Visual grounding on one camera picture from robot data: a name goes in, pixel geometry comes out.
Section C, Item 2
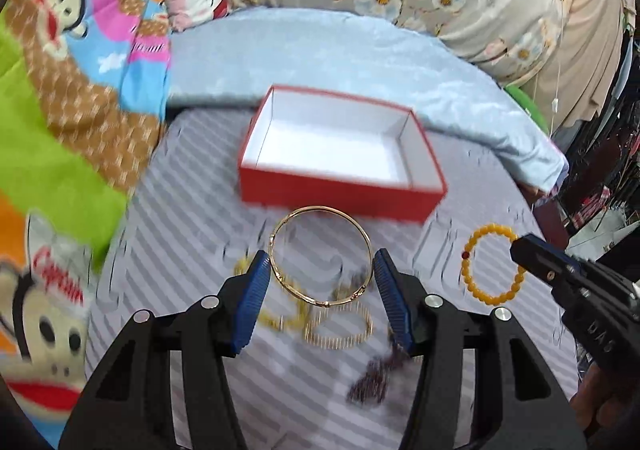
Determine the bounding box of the cartoon monkey blanket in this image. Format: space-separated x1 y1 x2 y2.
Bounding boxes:
0 0 174 433

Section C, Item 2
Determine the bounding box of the gold bangle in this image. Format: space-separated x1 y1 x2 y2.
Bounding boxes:
269 205 375 309

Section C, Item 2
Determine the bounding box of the beige hanging cloth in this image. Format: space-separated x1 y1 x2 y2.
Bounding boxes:
530 0 637 132

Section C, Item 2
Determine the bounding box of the striped bed sheet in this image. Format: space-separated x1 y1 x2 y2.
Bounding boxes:
82 108 581 450

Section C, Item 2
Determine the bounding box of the white cable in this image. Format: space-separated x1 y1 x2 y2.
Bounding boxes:
545 0 586 136

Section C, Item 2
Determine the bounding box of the red cardboard box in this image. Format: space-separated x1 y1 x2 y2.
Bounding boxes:
237 84 448 225

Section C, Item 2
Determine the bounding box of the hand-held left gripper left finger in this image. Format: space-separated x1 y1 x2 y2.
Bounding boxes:
57 249 274 450

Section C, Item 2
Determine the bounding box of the person's right hand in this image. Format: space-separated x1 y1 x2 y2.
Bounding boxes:
570 361 640 437

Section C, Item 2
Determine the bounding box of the green plastic object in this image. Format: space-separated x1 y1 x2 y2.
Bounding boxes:
505 83 551 136

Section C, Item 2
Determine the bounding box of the dark clothes heap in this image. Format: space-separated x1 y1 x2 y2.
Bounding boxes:
550 20 640 256

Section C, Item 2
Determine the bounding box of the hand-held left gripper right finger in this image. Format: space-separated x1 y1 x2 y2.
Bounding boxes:
372 248 587 450

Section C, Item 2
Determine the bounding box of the yellow bead bracelet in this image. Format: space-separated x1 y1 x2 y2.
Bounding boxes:
461 224 528 307
232 255 301 332

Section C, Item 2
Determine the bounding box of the dark bead bracelet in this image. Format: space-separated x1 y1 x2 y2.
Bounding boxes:
346 325 408 403

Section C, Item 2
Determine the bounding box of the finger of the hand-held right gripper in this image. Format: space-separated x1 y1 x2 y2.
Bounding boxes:
510 233 588 301

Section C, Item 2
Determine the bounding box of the gold stretch bracelet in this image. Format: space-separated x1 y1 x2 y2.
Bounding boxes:
300 303 376 349

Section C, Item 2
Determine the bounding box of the light blue quilt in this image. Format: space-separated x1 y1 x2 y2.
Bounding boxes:
165 8 571 192

